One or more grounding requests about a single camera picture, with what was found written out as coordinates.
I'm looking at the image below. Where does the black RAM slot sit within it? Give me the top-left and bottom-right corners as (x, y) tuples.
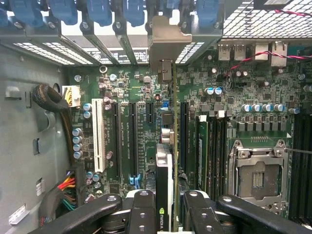
(209, 117), (216, 195)
(215, 114), (222, 195)
(222, 114), (229, 195)

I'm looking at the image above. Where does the green RAM stick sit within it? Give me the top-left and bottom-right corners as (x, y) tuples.
(196, 116), (209, 193)

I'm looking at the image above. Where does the metal CPU socket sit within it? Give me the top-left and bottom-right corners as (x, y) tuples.
(228, 140), (290, 215)

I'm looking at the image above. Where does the long black expansion slot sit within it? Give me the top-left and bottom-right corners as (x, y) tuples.
(128, 102), (137, 177)
(112, 102), (122, 178)

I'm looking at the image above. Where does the white PCI expansion slot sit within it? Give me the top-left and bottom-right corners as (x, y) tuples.
(91, 98), (106, 173)

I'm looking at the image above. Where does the short black expansion slot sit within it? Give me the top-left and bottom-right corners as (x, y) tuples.
(146, 102), (155, 124)

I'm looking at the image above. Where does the CPU socket locking lever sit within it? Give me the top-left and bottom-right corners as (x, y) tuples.
(284, 147), (312, 155)

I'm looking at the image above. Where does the green motherboard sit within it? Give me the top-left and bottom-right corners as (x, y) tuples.
(60, 43), (312, 220)

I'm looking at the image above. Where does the white power connector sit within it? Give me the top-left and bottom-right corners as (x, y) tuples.
(62, 85), (81, 108)

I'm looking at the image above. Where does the open PC case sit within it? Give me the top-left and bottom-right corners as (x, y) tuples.
(0, 0), (312, 234)

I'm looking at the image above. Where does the silver USB port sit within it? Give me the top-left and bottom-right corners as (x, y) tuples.
(233, 44), (246, 61)
(218, 44), (231, 61)

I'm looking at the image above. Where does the metal slot cover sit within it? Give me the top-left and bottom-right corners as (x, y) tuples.
(79, 20), (120, 66)
(46, 21), (98, 66)
(114, 21), (137, 66)

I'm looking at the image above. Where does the silver network port block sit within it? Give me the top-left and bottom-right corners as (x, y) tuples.
(271, 40), (288, 67)
(254, 42), (270, 61)

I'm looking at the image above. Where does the coloured power wire bundle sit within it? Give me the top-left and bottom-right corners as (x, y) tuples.
(57, 170), (77, 211)

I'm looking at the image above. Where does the black braided power cable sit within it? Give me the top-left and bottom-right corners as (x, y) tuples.
(31, 83), (75, 169)

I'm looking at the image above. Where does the red black twisted wire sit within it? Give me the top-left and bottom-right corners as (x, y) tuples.
(228, 50), (312, 73)

